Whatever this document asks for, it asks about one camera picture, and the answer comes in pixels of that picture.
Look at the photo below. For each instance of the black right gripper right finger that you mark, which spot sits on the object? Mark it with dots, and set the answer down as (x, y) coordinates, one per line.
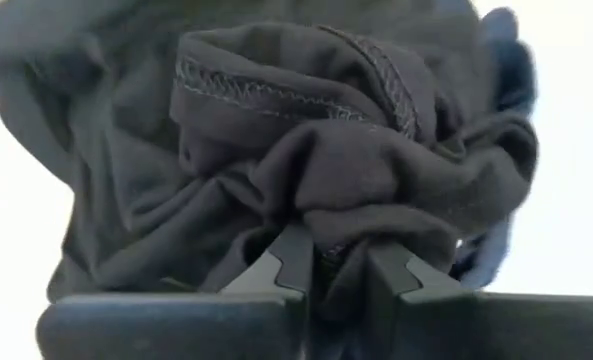
(501, 327)

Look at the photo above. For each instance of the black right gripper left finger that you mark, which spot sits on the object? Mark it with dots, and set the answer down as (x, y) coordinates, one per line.
(176, 325)

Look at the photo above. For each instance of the black garment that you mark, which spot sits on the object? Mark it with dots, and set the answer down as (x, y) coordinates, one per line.
(286, 150)

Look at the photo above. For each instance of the navy blue garment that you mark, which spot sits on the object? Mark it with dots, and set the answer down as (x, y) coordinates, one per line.
(511, 60)

